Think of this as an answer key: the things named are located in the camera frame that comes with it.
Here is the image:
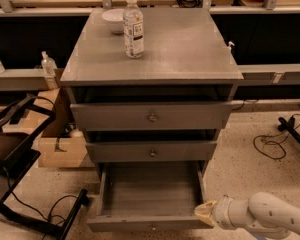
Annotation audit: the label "black cable on floor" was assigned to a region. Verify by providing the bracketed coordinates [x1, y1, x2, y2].
[252, 112, 300, 161]

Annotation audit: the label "grey bottom drawer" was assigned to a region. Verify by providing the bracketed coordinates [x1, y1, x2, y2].
[87, 161, 209, 232]

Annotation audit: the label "grey top drawer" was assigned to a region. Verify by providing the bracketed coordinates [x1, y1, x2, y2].
[71, 102, 231, 131]

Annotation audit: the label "black cable under cart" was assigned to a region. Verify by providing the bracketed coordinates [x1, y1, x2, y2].
[3, 165, 79, 240]

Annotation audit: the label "white pump bottle right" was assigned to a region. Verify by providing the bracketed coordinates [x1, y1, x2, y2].
[227, 41, 235, 54]

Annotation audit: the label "grey wooden drawer cabinet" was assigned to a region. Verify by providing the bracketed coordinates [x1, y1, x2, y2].
[60, 6, 245, 185]

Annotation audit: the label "cardboard box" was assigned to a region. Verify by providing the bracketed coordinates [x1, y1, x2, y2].
[29, 68, 95, 169]

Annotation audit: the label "clear pump bottle left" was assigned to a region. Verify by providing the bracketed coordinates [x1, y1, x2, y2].
[41, 51, 57, 76]

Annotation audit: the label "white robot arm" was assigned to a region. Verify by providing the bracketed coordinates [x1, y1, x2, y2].
[194, 192, 300, 239]

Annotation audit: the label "white ceramic bowl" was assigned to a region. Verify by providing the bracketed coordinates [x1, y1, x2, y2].
[102, 9, 124, 34]

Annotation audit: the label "clear plastic water bottle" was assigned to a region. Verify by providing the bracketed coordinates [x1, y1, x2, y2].
[123, 0, 144, 58]

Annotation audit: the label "black metal cart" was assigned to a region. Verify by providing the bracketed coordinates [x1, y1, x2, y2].
[0, 94, 89, 240]

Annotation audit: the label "grey middle drawer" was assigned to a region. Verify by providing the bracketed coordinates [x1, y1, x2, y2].
[86, 141, 217, 162]

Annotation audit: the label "black stand leg right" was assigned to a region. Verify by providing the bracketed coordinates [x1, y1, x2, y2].
[279, 117, 300, 144]

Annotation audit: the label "grey drawer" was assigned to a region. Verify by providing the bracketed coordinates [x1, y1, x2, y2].
[86, 141, 217, 162]
[71, 102, 231, 131]
[87, 161, 209, 232]

